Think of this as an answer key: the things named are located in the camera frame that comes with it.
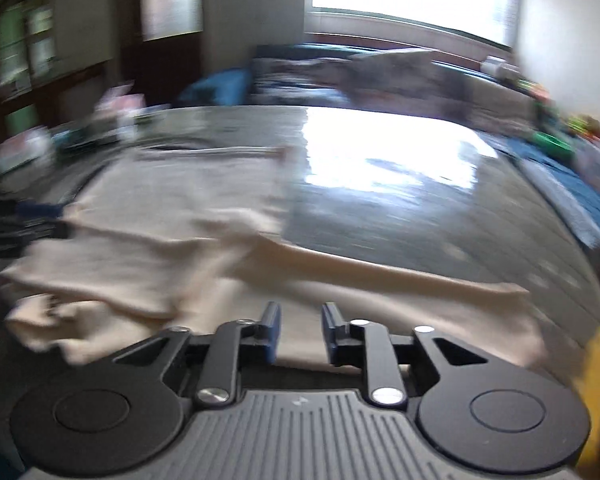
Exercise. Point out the grey printed blanket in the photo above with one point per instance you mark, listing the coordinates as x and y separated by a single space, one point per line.
380 72

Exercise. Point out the pink and white box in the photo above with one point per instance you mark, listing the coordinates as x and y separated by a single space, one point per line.
122 105

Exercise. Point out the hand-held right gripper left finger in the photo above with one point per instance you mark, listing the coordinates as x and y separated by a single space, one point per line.
272 336

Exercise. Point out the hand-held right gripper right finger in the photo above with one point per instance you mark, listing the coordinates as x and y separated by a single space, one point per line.
330 337

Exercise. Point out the green toy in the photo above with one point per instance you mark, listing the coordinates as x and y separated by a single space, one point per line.
555 137

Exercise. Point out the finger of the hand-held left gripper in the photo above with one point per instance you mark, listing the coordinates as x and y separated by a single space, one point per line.
25 240
39 209

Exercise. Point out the dark wooden cabinet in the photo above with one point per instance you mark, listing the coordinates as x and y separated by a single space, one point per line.
15 50

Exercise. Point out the white container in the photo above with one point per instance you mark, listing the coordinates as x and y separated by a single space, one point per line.
499 66

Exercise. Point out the cream cloth garment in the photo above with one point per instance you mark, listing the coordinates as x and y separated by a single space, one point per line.
180 240

